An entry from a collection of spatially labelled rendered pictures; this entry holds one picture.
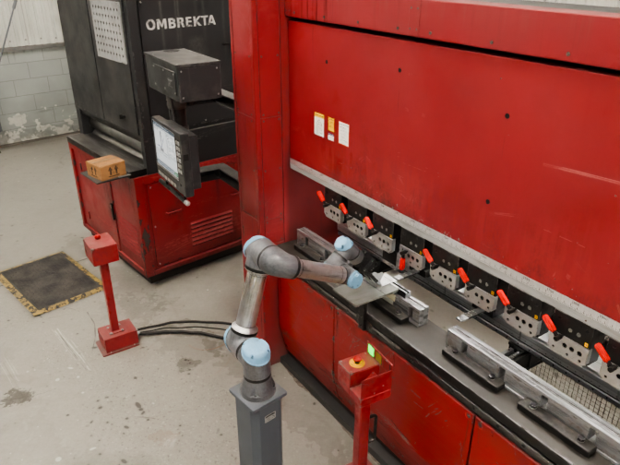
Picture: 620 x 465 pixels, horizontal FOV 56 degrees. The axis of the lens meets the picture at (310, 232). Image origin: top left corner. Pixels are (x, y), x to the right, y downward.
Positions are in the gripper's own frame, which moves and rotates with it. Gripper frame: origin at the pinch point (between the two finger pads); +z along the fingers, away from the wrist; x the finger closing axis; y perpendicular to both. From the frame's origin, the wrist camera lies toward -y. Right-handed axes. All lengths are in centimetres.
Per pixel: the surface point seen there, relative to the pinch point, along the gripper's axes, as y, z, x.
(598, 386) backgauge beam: 18, 26, -100
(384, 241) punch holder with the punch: 17.1, -13.0, 0.0
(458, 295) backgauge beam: 20.0, 23.6, -26.2
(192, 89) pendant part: 19, -90, 99
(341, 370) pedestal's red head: -42.3, -2.7, -19.5
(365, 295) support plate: -8.6, -6.5, -6.4
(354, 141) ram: 45, -46, 25
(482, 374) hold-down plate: -6, 8, -68
